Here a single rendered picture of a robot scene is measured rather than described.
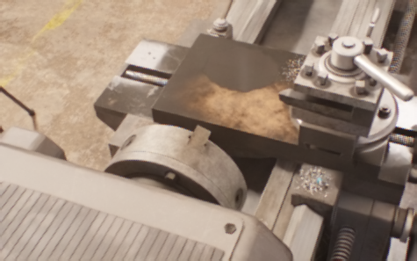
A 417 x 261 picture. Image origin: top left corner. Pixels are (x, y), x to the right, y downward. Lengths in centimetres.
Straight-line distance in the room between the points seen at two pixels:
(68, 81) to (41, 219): 231
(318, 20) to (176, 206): 143
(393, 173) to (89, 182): 82
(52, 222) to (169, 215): 15
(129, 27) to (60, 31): 37
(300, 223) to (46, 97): 190
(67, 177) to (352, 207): 81
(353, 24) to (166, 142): 104
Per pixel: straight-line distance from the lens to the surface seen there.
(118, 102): 160
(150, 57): 172
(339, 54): 123
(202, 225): 75
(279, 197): 141
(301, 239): 134
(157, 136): 102
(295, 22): 209
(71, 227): 77
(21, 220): 80
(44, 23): 349
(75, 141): 276
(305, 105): 127
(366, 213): 145
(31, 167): 85
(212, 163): 101
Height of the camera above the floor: 195
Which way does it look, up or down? 46 degrees down
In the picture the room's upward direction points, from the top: 3 degrees counter-clockwise
